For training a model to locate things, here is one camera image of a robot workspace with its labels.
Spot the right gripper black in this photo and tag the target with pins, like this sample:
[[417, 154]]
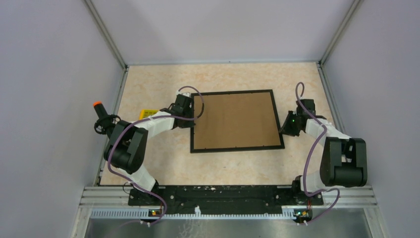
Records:
[[285, 129]]

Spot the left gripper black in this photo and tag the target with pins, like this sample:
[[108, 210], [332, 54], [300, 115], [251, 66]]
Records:
[[190, 124]]

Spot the black picture frame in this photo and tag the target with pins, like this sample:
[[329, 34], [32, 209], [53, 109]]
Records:
[[236, 150]]

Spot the brown frame backing board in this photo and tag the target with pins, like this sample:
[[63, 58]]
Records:
[[236, 123]]

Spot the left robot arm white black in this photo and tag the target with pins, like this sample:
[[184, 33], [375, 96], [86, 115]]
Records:
[[127, 143]]

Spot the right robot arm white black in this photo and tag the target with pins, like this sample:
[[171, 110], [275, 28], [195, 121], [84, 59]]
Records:
[[343, 160]]

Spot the yellow small tray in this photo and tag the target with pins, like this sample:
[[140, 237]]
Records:
[[145, 113]]

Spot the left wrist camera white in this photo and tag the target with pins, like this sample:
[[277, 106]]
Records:
[[183, 95]]

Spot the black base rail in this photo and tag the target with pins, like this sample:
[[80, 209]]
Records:
[[223, 199]]

